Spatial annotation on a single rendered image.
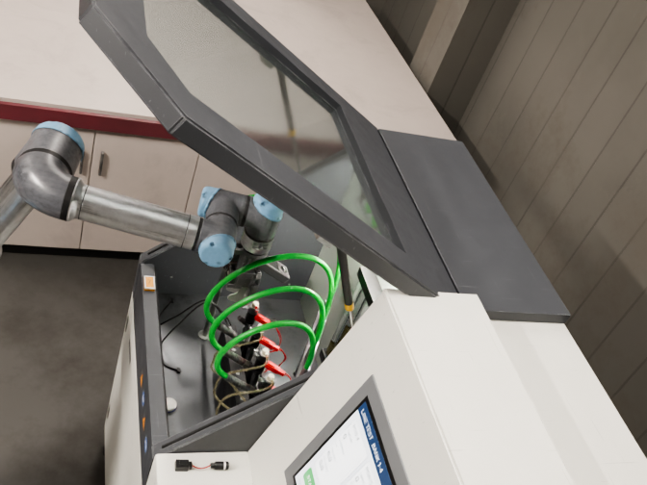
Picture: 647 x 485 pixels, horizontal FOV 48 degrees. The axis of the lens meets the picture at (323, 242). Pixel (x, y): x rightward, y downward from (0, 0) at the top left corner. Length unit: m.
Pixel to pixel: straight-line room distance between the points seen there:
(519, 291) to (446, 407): 0.51
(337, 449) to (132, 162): 1.97
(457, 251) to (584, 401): 0.44
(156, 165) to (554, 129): 1.86
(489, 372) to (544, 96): 2.50
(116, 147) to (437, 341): 2.02
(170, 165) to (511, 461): 2.25
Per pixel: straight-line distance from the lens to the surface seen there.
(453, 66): 4.12
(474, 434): 1.29
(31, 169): 1.59
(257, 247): 1.74
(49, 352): 3.18
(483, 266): 1.74
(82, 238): 3.44
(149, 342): 2.00
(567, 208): 3.52
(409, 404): 1.33
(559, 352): 1.69
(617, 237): 3.28
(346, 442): 1.46
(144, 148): 3.13
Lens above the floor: 2.45
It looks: 37 degrees down
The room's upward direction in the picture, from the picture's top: 22 degrees clockwise
